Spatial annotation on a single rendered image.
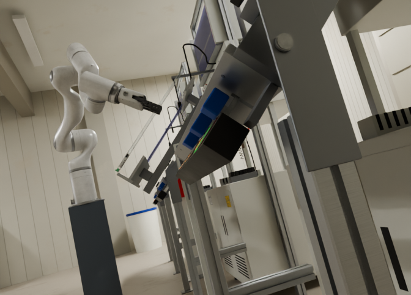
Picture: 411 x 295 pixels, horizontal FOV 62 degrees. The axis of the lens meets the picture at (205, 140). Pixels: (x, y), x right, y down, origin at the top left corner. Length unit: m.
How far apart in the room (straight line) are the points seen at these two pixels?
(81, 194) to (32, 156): 4.38
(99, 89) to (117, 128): 4.91
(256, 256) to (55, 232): 4.68
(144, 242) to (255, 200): 3.76
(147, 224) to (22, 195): 2.09
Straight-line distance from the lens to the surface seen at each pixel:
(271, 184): 1.82
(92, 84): 1.42
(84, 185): 1.97
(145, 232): 5.42
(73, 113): 1.93
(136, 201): 6.14
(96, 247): 1.93
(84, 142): 2.02
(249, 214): 1.82
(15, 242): 6.26
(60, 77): 1.83
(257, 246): 1.84
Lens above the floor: 0.59
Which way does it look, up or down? 9 degrees up
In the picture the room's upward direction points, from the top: 14 degrees counter-clockwise
